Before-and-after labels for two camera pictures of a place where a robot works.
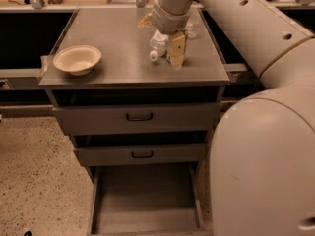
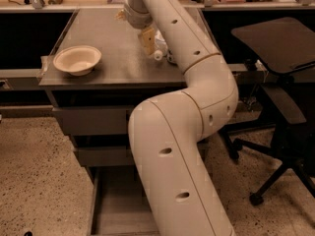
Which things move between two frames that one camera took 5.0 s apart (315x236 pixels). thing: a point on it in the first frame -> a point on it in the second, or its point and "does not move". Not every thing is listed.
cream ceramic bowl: (79, 60) does not move
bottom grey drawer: (147, 200) does not move
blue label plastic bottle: (158, 42) does not move
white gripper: (168, 21) -> (139, 20)
